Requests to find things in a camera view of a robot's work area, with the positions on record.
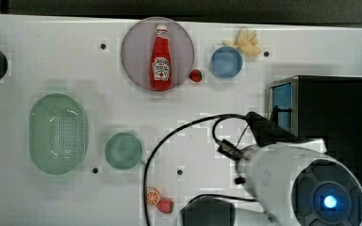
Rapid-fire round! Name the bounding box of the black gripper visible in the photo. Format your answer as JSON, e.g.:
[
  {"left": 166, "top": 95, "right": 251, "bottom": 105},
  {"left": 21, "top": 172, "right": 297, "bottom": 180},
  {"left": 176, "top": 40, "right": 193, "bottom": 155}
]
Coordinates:
[{"left": 245, "top": 112, "right": 299, "bottom": 147}]

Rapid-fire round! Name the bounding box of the oven door with black handle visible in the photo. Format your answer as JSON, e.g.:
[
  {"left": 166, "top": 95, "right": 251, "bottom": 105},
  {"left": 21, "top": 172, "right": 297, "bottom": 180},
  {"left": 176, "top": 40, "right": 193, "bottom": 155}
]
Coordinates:
[{"left": 268, "top": 77, "right": 298, "bottom": 135}]

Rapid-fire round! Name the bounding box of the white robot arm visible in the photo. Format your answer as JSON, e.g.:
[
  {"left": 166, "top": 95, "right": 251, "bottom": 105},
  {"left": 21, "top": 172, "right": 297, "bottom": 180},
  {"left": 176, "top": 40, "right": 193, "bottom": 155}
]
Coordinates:
[{"left": 178, "top": 112, "right": 362, "bottom": 226}]

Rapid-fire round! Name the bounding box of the black toaster oven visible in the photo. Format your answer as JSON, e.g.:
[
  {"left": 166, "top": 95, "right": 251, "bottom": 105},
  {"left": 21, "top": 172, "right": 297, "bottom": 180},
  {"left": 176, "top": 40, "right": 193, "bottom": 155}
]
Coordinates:
[{"left": 266, "top": 74, "right": 362, "bottom": 196}]

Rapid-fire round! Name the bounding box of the blue bowl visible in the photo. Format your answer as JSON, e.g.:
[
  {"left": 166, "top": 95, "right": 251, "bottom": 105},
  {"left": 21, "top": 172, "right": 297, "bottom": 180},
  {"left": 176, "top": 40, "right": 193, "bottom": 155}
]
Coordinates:
[{"left": 210, "top": 46, "right": 243, "bottom": 79}]

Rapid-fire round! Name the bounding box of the small red strawberry toy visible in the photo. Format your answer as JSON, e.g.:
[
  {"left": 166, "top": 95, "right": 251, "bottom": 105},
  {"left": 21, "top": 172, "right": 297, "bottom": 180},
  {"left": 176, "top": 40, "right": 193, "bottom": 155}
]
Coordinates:
[{"left": 189, "top": 70, "right": 203, "bottom": 83}]

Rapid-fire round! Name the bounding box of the yellow toy banana bunch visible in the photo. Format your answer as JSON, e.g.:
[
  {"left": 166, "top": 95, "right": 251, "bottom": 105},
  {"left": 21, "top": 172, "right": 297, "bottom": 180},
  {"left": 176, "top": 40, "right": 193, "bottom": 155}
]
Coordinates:
[{"left": 222, "top": 26, "right": 261, "bottom": 57}]

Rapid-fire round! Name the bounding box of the red ketchup bottle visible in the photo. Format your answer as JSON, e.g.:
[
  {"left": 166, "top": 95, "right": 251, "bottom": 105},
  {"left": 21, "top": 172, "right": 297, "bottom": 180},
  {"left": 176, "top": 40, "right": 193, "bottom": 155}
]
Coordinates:
[{"left": 149, "top": 24, "right": 173, "bottom": 91}]

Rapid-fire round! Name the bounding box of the orange slice toy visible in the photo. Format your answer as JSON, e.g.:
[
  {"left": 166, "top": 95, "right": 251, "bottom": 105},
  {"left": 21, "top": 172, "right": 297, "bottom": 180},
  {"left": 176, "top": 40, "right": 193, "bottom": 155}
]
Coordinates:
[{"left": 145, "top": 187, "right": 161, "bottom": 205}]

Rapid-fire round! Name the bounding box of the green mug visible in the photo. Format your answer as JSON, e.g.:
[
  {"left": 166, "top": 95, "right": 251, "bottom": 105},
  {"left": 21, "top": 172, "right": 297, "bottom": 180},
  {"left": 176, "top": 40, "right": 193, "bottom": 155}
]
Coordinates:
[{"left": 104, "top": 132, "right": 146, "bottom": 170}]

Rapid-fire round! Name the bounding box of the grey round plate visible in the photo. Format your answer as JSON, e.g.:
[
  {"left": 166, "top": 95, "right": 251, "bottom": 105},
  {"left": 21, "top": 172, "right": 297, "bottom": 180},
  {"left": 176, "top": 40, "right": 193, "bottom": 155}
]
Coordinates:
[{"left": 121, "top": 17, "right": 194, "bottom": 91}]

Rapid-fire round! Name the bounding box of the green plastic colander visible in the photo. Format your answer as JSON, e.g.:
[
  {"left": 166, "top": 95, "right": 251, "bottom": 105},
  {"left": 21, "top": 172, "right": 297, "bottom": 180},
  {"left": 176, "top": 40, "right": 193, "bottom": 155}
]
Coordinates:
[{"left": 29, "top": 93, "right": 88, "bottom": 175}]

